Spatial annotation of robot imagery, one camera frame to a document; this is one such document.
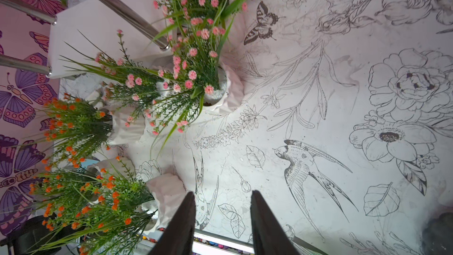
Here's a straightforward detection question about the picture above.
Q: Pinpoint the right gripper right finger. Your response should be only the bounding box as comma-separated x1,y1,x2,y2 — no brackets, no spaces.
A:
250,190,298,255

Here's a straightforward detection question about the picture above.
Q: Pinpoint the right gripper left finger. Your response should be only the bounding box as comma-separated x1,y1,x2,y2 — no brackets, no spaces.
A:
148,192,196,255

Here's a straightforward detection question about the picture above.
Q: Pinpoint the orange plant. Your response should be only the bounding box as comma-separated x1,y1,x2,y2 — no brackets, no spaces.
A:
21,159,186,255
32,94,113,170

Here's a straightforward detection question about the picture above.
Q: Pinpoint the white two-tier rack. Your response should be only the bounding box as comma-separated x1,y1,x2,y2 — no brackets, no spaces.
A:
1,0,172,79

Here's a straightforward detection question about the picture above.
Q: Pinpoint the pink plant left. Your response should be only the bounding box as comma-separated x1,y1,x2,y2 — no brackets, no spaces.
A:
61,30,170,145

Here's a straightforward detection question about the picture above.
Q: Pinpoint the pink plant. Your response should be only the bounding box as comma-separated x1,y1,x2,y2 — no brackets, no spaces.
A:
141,0,284,149
61,30,170,145

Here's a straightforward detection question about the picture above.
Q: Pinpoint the pink plant front right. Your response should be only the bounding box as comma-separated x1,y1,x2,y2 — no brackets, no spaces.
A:
141,0,284,149

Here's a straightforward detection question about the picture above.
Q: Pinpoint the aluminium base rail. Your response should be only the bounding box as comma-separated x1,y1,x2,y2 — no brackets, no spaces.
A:
134,229,255,255

